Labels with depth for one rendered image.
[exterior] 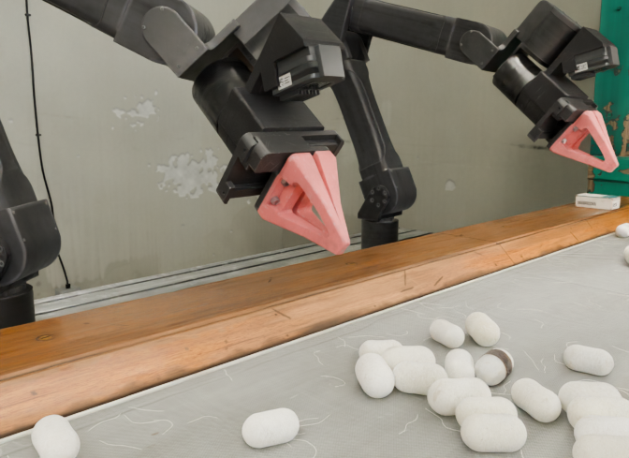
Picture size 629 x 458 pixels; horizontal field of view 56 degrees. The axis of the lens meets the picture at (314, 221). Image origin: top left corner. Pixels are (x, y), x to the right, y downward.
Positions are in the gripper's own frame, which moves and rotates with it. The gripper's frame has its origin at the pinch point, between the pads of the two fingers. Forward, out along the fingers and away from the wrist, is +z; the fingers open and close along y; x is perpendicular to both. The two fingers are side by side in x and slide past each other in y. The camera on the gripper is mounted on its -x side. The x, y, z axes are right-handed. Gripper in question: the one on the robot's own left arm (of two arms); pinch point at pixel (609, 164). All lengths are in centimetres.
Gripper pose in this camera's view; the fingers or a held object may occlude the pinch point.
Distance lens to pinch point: 85.1
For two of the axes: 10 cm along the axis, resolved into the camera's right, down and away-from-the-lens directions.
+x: -4.5, 6.7, 5.9
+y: 7.2, -1.1, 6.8
